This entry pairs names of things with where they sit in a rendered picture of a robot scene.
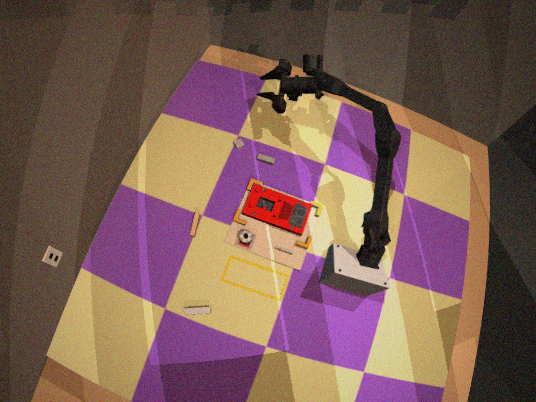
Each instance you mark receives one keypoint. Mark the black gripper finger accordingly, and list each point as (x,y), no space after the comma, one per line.
(268,95)
(271,75)

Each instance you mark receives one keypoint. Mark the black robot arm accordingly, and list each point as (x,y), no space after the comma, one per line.
(387,142)

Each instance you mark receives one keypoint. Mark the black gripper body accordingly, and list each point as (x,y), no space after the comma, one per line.
(288,85)

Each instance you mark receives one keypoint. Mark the black wheel with grey hub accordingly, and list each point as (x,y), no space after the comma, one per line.
(245,241)

